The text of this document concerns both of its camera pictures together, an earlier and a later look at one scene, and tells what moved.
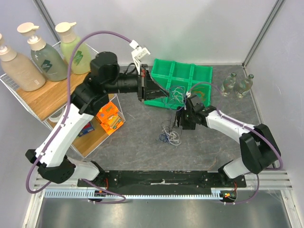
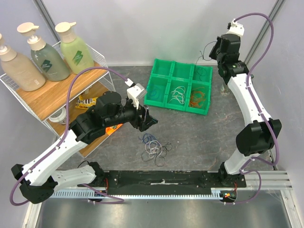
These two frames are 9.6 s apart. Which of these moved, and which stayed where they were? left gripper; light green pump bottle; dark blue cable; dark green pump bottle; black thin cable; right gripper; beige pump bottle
Moved: black thin cable; dark blue cable; right gripper; left gripper
Stayed: dark green pump bottle; light green pump bottle; beige pump bottle
